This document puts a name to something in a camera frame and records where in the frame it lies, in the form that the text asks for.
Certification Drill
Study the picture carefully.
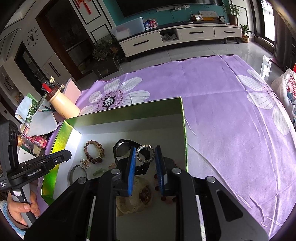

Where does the green cardboard box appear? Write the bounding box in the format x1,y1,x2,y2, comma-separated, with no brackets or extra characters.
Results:
40,97,188,241

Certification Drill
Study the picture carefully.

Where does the red yogurt cup pack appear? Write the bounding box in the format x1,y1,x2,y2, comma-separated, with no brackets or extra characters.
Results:
23,135,48,149

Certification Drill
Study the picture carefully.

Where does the white pen holder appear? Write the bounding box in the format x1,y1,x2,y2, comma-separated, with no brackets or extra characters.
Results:
29,105,59,137

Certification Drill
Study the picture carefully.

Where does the green and white package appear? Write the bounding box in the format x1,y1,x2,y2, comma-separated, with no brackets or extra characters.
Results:
16,93,38,123

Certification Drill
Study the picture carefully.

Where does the red bead bracelet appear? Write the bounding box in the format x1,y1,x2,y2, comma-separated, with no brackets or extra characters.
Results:
153,174,173,204

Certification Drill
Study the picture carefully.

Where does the red knot wall decoration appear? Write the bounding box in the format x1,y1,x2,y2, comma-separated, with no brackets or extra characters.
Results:
72,0,92,14

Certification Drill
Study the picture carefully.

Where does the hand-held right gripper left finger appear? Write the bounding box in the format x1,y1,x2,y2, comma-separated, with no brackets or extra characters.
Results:
24,146,137,241

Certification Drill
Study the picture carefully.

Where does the person's left hand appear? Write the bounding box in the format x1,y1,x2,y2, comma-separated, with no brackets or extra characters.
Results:
7,192,41,229

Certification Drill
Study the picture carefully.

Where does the dark leafy plant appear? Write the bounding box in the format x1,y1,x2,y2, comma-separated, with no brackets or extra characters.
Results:
92,39,116,62

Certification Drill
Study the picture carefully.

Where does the large flat television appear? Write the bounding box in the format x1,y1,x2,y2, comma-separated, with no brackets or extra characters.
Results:
115,0,223,18

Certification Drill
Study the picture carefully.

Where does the white television cabinet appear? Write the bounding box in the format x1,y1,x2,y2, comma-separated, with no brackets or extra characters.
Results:
118,22,242,62

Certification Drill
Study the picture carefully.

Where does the brown wooden bead bracelet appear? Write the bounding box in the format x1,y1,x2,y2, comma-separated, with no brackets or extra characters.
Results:
84,140,105,164

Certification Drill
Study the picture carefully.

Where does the clear plastic storage box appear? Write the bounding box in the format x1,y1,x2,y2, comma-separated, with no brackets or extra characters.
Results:
109,17,145,41

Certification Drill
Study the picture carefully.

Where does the white power strip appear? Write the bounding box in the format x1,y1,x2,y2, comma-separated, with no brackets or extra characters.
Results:
156,5,191,12

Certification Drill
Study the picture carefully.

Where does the purple floral cloth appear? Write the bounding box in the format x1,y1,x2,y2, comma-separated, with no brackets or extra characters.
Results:
30,54,296,241

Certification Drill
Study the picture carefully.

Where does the black wrist watch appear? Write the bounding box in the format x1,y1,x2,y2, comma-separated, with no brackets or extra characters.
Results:
112,139,152,175

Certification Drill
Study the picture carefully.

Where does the yellow and white box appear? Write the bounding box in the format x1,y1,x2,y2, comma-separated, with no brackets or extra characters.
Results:
199,10,219,20

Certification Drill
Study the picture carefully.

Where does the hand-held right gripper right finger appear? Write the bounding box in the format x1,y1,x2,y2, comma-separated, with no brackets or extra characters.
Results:
154,146,263,241

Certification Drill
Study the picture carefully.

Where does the cream bottle brown lid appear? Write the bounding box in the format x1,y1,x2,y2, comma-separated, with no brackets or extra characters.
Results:
42,76,80,121

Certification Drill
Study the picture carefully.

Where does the red and blue small box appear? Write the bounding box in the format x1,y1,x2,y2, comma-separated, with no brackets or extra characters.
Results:
144,19,159,31

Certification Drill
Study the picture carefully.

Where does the tall potted plant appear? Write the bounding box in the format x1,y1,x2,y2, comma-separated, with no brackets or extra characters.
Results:
221,2,241,26

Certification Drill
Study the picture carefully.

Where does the silver metal bangle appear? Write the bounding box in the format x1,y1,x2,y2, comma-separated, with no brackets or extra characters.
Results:
69,165,88,184

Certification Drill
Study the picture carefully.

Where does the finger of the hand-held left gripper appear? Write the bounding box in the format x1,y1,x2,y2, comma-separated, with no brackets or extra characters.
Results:
18,149,72,174

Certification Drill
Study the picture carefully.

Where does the pink notebook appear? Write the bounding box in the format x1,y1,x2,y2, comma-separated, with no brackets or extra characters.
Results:
62,78,82,105

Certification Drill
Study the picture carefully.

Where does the white printed plastic bag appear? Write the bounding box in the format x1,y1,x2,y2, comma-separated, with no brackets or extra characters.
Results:
270,68,296,126

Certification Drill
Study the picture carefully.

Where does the rhinestone ring bangle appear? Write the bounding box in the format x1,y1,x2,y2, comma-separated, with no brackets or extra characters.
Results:
136,144,154,163

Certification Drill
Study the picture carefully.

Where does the black wall clock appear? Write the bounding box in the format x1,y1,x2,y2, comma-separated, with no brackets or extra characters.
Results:
26,27,40,46

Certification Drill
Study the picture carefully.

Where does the small potted plant yellow pot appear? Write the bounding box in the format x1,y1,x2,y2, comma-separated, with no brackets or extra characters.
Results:
240,24,255,43

